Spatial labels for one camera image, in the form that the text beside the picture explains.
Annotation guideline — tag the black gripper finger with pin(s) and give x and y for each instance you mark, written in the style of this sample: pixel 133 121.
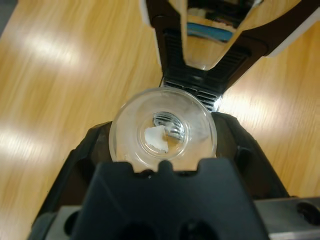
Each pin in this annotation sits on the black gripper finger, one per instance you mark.
pixel 75 175
pixel 245 155

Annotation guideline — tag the clear drinking glass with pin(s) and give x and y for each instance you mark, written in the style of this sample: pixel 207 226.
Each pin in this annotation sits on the clear drinking glass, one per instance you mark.
pixel 130 117

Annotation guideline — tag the white capsule coffee machine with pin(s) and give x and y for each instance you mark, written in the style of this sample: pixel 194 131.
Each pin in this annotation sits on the white capsule coffee machine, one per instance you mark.
pixel 172 55

